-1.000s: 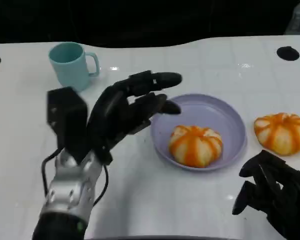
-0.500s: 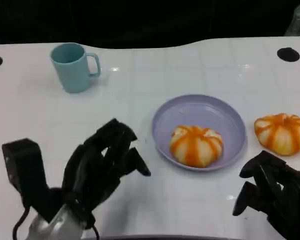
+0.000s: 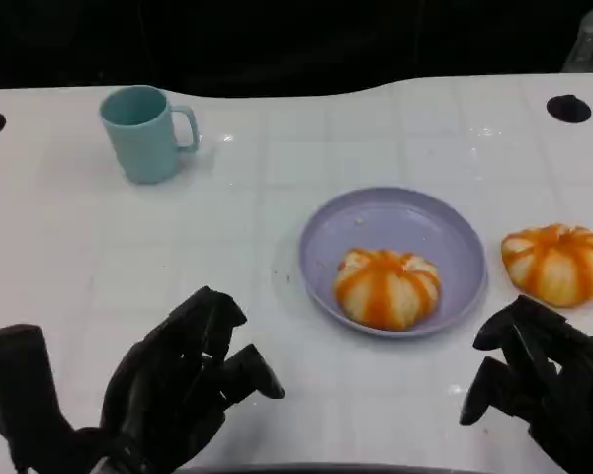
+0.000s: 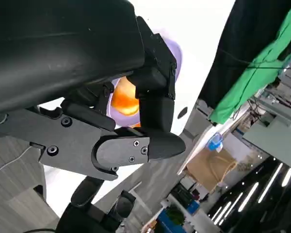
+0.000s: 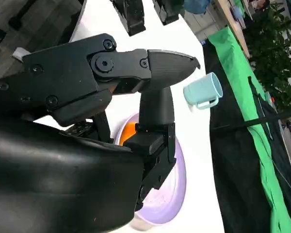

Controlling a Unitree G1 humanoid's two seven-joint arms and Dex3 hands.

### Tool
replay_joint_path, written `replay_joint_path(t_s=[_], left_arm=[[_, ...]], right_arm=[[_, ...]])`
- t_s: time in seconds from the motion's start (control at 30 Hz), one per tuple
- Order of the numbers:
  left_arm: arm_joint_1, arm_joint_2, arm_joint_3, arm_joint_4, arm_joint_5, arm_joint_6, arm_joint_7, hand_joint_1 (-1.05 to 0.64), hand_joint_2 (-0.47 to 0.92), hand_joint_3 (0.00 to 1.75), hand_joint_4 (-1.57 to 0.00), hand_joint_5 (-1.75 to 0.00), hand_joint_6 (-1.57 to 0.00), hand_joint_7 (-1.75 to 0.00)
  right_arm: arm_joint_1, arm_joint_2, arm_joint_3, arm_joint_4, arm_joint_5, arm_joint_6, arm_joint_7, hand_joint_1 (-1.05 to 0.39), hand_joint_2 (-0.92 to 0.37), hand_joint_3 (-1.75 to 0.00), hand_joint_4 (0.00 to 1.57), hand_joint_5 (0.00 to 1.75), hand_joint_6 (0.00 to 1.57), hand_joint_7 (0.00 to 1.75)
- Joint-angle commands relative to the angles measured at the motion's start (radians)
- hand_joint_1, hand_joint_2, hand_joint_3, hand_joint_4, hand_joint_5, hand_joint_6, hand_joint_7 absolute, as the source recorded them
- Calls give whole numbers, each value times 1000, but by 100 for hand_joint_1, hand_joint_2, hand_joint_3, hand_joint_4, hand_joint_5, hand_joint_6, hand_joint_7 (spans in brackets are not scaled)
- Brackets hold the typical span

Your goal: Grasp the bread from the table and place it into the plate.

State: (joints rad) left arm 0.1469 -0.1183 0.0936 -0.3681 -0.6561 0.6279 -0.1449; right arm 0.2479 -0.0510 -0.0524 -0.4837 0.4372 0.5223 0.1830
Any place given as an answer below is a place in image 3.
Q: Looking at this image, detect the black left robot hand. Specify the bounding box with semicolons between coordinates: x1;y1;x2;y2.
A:
100;285;286;474

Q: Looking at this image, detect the orange white toy bread roll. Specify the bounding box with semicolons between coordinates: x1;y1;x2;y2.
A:
332;248;443;332
500;222;593;310

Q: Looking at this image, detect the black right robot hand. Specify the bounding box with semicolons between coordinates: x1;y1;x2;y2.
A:
459;294;593;474

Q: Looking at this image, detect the lilac plate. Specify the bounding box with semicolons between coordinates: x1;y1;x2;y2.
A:
298;186;489;341

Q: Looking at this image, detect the pale green mug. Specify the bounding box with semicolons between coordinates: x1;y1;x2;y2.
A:
98;84;201;186

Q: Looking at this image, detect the grey metal frame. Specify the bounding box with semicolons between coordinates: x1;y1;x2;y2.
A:
561;0;593;74

